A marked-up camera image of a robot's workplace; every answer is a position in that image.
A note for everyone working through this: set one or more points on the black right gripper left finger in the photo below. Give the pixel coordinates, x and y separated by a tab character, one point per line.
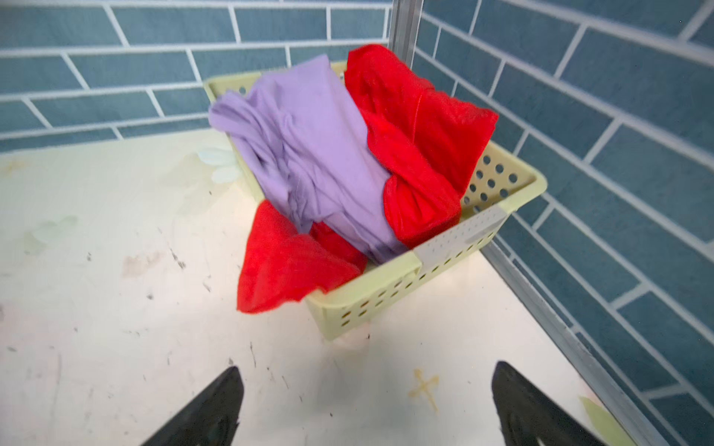
210	418

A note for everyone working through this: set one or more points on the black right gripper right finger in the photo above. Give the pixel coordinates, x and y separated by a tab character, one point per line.
529	417

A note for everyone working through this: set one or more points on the red t shirt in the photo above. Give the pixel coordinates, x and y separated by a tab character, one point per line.
429	143

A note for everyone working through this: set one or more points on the lavender t shirt in basket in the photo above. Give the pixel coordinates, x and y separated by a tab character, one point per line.
305	141

